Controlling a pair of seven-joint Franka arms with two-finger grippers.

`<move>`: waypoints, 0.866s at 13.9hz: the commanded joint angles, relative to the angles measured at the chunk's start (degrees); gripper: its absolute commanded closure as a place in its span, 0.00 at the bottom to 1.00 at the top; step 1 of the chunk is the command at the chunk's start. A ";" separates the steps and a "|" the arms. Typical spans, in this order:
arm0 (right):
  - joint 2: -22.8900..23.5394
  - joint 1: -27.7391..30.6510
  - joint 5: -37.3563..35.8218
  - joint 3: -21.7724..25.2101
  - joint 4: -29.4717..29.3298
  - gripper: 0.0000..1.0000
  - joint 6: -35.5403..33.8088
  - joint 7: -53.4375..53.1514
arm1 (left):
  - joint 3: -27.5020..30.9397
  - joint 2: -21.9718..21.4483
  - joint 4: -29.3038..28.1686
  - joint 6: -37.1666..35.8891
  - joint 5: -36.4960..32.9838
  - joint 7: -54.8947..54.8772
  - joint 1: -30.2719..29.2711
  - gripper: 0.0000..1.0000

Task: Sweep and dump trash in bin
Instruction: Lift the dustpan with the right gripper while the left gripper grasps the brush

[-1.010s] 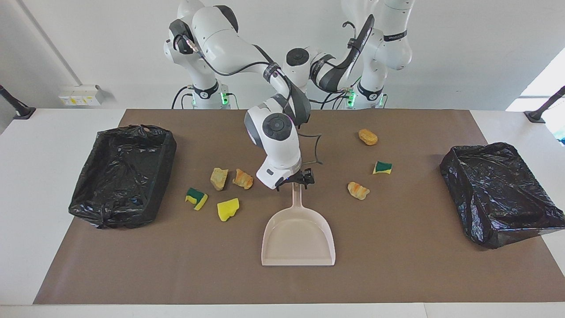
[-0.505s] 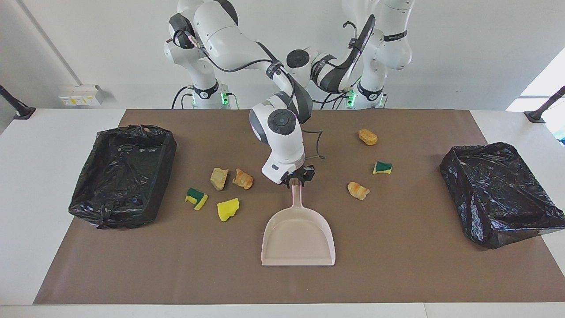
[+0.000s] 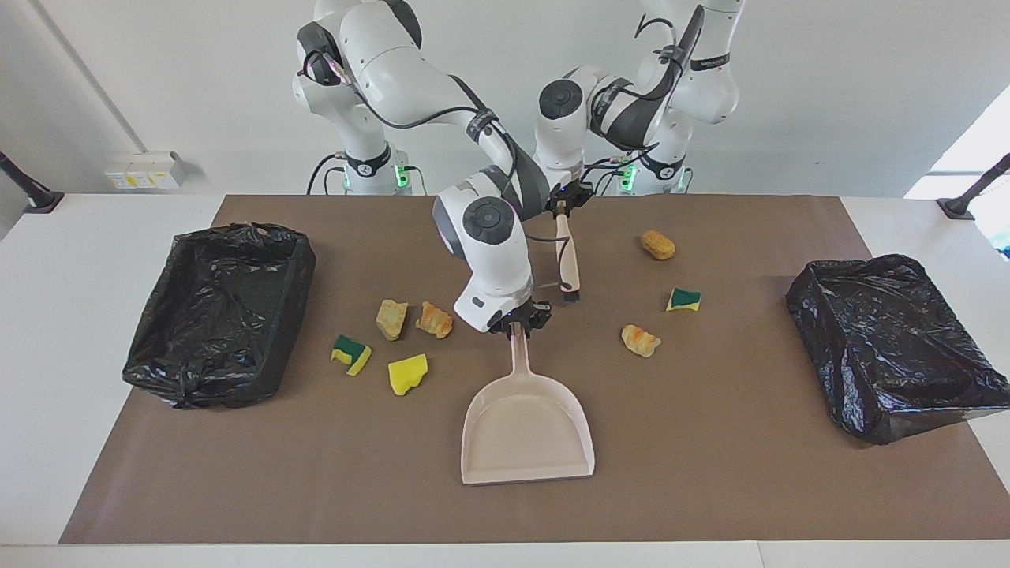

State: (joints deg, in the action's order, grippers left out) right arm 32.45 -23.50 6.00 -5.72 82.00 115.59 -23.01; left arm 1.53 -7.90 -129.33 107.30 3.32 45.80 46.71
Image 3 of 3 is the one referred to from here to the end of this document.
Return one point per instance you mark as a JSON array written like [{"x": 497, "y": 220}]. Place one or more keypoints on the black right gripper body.
[{"x": 536, "y": 315}]

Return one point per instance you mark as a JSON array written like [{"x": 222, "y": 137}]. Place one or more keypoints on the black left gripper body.
[{"x": 570, "y": 194}]

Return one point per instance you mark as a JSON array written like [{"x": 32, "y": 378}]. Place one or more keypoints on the beige brush with black bristles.
[{"x": 566, "y": 260}]

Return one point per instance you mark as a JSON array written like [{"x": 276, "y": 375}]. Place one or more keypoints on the orange striped bread piece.
[{"x": 434, "y": 321}]

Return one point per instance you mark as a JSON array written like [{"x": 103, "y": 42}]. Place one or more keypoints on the brown oval bread nugget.
[{"x": 657, "y": 244}]

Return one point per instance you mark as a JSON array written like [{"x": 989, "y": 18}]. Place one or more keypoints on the beige plastic dustpan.
[{"x": 525, "y": 430}]

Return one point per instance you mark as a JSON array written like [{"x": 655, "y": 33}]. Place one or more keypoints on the pale striped croissant piece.
[{"x": 639, "y": 340}]

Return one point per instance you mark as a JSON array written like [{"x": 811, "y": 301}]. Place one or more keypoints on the beige crumbly sponge chunk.
[{"x": 391, "y": 318}]

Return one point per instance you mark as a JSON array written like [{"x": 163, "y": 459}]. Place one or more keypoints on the small green and yellow sponge piece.
[{"x": 685, "y": 299}]

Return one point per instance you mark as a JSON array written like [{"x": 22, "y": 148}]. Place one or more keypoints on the large green and yellow sponge piece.
[{"x": 347, "y": 347}]

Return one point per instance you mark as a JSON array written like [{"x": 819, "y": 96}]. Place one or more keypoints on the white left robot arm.
[{"x": 710, "y": 87}]

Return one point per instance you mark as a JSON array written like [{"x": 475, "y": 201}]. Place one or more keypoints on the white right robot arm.
[{"x": 394, "y": 55}]

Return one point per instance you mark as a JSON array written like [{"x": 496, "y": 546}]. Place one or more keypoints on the bin with black trash bag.
[
  {"x": 213, "y": 315},
  {"x": 892, "y": 347}
]

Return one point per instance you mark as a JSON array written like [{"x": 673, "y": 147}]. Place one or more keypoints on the brown table mat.
[{"x": 710, "y": 473}]

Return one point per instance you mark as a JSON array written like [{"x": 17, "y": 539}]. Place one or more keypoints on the black pole stand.
[
  {"x": 43, "y": 201},
  {"x": 959, "y": 209}
]

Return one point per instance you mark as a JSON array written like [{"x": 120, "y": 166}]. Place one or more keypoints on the white wall socket box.
[{"x": 146, "y": 170}]

